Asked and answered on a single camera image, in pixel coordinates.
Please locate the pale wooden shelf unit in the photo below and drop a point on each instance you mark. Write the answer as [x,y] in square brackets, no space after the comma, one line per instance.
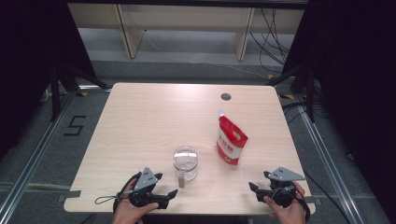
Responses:
[133,37]

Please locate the person's right hand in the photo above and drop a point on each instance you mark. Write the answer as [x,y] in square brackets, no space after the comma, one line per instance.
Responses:
[289,213]

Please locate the clear glass jar hinged lid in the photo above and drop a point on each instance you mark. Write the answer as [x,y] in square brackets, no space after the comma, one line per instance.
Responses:
[185,161]

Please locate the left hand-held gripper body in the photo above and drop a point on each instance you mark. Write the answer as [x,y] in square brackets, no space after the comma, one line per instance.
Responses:
[145,181]

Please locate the red white sugar pouch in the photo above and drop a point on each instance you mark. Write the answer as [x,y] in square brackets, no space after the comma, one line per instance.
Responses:
[231,143]

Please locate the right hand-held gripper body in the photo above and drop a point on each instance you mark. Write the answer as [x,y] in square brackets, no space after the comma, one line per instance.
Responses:
[281,174]

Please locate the metal floor rail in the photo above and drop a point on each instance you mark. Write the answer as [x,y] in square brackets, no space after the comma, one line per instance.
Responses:
[34,160]
[327,165]

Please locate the black metal stand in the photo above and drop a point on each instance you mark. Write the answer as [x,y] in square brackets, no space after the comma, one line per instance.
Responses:
[309,93]
[55,93]

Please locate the grey tape strip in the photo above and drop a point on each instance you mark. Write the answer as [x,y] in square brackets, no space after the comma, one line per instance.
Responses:
[314,200]
[70,195]

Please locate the person's left hand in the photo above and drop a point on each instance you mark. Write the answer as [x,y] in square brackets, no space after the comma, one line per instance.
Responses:
[124,213]

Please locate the black curtain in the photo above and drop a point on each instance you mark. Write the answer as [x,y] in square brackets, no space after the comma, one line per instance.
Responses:
[358,77]
[31,62]

